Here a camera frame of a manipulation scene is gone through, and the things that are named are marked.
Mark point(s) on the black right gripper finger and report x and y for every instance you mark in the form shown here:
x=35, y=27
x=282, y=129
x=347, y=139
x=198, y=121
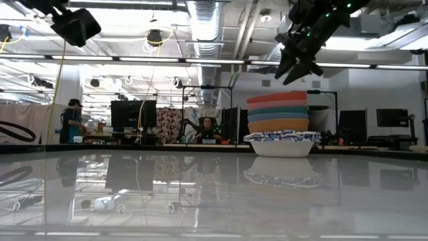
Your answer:
x=297, y=75
x=286, y=65

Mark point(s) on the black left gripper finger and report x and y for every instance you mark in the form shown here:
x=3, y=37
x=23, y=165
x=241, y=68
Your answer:
x=77, y=28

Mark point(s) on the red-orange plastic bowl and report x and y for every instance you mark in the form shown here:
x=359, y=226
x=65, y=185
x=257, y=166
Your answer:
x=277, y=97

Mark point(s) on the pink plastic bowl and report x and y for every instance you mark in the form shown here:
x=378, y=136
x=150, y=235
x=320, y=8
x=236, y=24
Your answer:
x=277, y=105

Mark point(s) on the green plastic bowl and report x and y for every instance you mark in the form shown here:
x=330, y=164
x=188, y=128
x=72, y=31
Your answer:
x=277, y=111

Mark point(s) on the blue plastic bowl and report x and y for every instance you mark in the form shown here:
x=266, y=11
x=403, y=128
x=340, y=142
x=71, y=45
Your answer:
x=277, y=117

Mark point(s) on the yellow-orange plastic bowl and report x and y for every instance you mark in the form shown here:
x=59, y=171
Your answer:
x=277, y=126

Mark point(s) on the black monitor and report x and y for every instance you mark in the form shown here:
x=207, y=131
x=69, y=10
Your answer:
x=133, y=114
x=352, y=124
x=392, y=118

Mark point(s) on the black round ceiling device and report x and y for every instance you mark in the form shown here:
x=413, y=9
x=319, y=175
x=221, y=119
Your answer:
x=154, y=37

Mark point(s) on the person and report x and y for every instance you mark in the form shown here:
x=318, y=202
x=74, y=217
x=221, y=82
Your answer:
x=208, y=130
x=71, y=122

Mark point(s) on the white banner with black logo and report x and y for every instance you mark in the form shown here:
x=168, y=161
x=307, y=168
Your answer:
x=23, y=117

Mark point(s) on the cluttered background desk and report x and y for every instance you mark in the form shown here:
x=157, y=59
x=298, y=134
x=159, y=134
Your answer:
x=107, y=135

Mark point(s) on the floral patterned curtain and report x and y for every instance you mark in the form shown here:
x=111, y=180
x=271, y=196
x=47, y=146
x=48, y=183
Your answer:
x=167, y=125

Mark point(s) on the black metal rig frame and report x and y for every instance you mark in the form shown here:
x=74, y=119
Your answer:
x=322, y=92
x=207, y=87

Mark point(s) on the frame bar with light strips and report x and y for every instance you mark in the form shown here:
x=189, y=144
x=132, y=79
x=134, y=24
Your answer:
x=150, y=60

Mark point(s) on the silver ribbed ceiling duct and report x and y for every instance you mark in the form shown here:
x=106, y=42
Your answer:
x=205, y=33

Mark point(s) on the black aluminium table frame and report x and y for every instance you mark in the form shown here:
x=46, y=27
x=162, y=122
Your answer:
x=133, y=148

